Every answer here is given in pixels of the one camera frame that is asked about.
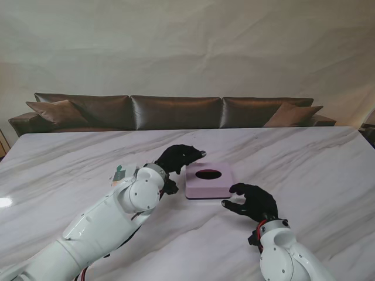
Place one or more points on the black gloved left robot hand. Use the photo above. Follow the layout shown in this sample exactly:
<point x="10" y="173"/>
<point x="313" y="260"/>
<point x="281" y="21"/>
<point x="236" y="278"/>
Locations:
<point x="178" y="156"/>

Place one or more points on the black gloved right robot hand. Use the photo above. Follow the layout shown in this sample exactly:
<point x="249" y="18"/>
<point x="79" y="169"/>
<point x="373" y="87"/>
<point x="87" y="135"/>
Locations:
<point x="260" y="205"/>

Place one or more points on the pink tissue box cover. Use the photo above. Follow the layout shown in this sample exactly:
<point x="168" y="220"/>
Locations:
<point x="205" y="187"/>

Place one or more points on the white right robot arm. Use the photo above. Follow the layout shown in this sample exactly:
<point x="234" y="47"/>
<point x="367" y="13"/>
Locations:
<point x="287" y="251"/>

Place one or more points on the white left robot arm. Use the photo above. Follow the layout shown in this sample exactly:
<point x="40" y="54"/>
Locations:
<point x="102" y="222"/>

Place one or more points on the green white tissue pack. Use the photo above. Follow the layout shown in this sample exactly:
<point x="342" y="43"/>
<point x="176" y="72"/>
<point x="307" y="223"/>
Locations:
<point x="120" y="175"/>

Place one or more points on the brown leather sofa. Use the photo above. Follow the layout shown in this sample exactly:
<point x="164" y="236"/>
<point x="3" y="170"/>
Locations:
<point x="175" y="114"/>

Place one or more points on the brown sofa back cushion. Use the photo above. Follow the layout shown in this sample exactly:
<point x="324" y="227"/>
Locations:
<point x="175" y="112"/>
<point x="102" y="111"/>
<point x="252" y="112"/>

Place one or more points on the brown throw pillow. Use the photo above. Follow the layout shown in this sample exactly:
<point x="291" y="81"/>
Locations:
<point x="58" y="114"/>
<point x="290" y="115"/>

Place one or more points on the dark furniture piece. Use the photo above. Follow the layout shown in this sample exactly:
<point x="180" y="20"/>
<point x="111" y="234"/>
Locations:
<point x="368" y="128"/>

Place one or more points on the wooden furniture piece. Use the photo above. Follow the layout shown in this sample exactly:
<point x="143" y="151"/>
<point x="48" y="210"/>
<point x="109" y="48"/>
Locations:
<point x="2" y="143"/>

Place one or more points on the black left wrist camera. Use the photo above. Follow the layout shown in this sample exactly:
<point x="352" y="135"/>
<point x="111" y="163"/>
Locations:
<point x="170" y="187"/>

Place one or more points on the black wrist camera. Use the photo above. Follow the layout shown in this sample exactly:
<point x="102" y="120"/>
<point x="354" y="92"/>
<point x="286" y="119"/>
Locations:
<point x="254" y="240"/>
<point x="170" y="187"/>

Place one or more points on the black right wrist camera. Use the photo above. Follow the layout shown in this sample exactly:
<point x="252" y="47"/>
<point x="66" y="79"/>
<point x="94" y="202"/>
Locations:
<point x="254" y="240"/>

